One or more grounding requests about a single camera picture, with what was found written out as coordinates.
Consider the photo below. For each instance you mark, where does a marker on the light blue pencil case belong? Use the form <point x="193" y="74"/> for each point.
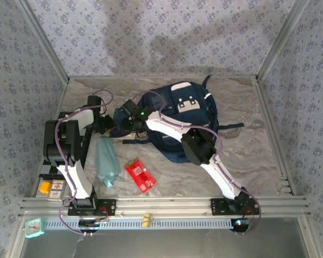
<point x="107" y="158"/>

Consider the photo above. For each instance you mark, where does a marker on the red packet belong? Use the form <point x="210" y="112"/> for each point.
<point x="140" y="174"/>

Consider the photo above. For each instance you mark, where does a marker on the navy blue backpack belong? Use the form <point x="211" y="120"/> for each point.
<point x="193" y="118"/>

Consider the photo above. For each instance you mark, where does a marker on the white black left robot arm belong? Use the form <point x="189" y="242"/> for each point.
<point x="78" y="182"/>

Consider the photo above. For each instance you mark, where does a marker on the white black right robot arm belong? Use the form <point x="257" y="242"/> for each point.
<point x="167" y="126"/>

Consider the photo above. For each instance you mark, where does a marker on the black grey checkerboard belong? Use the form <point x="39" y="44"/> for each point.
<point x="86" y="150"/>

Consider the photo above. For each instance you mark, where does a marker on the playing card box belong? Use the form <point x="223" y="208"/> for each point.
<point x="56" y="189"/>

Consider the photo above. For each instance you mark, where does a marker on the orange block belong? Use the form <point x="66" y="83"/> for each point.
<point x="45" y="187"/>

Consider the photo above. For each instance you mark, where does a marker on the brass clip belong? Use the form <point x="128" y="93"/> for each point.
<point x="147" y="221"/>

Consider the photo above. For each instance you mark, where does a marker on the left controller board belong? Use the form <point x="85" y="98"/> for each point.
<point x="88" y="223"/>

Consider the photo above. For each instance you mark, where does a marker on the controller board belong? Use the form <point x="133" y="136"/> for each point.
<point x="88" y="223"/>
<point x="241" y="223"/>

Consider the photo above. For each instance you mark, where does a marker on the mint green clock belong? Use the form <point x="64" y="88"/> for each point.
<point x="33" y="228"/>

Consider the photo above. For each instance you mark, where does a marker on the right controller board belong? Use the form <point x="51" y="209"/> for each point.
<point x="241" y="223"/>

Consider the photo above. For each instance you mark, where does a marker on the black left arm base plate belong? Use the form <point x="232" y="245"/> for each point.
<point x="110" y="207"/>

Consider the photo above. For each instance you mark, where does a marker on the aluminium mounting rail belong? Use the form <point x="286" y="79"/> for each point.
<point x="164" y="205"/>

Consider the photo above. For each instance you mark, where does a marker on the aluminium frame post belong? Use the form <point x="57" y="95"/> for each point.
<point x="44" y="40"/>
<point x="281" y="40"/>

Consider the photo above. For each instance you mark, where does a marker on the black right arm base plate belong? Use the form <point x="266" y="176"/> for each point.
<point x="218" y="207"/>

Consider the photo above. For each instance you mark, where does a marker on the aluminium side rail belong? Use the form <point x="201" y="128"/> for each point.
<point x="272" y="129"/>

